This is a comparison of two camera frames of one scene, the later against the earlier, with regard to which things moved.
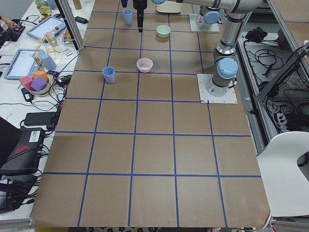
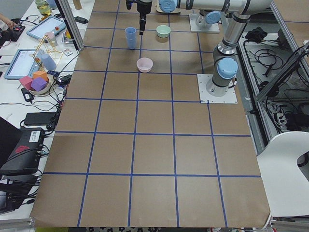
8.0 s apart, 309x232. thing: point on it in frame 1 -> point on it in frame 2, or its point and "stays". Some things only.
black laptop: x=20 y=148 stays
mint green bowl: x=163 y=31 stays
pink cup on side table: x=51 y=37 stays
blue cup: x=109 y=74 -> x=131 y=38
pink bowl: x=144 y=65 stays
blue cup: x=127 y=13 -> x=131 y=36
